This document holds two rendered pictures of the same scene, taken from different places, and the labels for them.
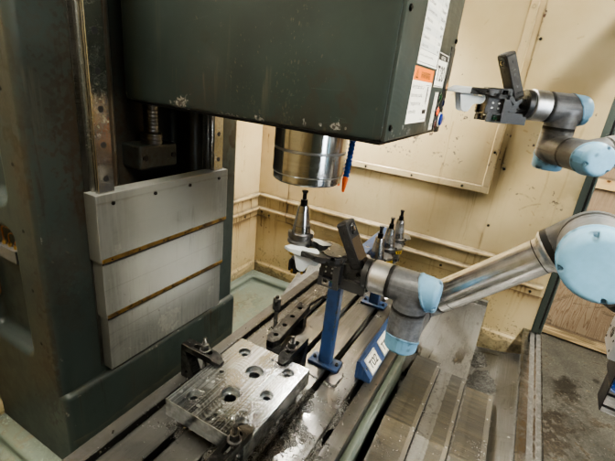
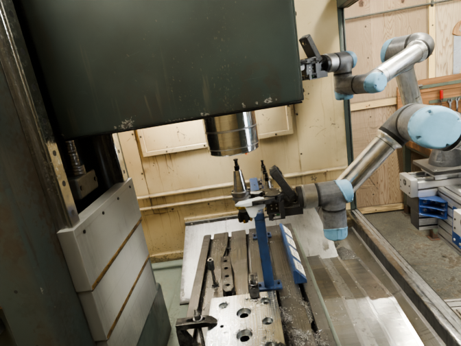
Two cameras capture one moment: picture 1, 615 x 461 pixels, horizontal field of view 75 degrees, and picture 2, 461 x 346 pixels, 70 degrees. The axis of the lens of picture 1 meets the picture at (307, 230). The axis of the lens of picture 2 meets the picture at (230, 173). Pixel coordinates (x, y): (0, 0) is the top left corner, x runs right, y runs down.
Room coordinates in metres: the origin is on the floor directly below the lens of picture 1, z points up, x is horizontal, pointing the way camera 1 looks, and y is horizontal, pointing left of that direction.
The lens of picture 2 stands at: (0.00, 0.42, 1.71)
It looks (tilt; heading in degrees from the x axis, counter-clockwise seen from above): 15 degrees down; 337
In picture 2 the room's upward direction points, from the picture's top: 10 degrees counter-clockwise
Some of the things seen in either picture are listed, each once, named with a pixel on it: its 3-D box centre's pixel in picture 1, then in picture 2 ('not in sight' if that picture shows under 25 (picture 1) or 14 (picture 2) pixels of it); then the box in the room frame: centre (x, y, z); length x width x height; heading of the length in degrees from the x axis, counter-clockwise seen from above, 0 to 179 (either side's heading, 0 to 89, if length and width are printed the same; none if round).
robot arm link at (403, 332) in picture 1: (406, 324); (333, 219); (0.78, -0.25, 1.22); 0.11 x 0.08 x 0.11; 151
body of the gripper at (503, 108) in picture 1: (503, 104); (313, 67); (1.08, -0.46, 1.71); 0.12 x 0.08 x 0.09; 93
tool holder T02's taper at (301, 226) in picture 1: (302, 218); (239, 180); (0.90, 0.01, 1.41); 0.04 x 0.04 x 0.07
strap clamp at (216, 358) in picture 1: (202, 359); (197, 328); (0.89, 0.25, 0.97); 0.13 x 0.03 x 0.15; 63
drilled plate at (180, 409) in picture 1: (242, 390); (245, 330); (0.80, 0.12, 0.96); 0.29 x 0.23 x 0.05; 153
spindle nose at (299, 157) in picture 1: (309, 153); (230, 131); (0.90, 0.01, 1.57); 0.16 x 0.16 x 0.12
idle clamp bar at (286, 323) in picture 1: (287, 328); (228, 279); (1.14, 0.03, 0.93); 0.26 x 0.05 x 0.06; 158
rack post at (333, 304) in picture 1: (330, 322); (264, 253); (1.02, -0.10, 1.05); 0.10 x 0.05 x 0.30; 63
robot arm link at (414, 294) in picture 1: (413, 290); (333, 193); (0.77, -0.24, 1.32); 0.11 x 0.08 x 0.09; 63
